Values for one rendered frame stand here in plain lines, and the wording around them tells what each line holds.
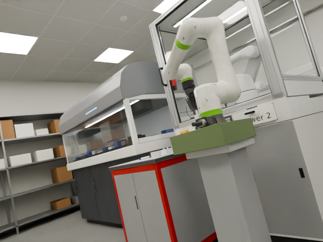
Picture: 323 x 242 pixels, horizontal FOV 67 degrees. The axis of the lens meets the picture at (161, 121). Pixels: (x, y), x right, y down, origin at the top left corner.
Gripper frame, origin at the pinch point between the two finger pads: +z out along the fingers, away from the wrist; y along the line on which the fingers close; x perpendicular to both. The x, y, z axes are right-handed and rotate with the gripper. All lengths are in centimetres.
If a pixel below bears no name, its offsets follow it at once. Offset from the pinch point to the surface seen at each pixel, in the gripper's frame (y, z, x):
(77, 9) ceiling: -6, -181, -153
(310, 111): -53, 18, 58
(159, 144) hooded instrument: -24, 15, -77
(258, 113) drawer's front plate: -15.6, 10.8, 39.2
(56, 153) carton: -22, -18, -387
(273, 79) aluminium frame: -18, -8, 54
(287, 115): -17, 17, 55
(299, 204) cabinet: -17, 71, 47
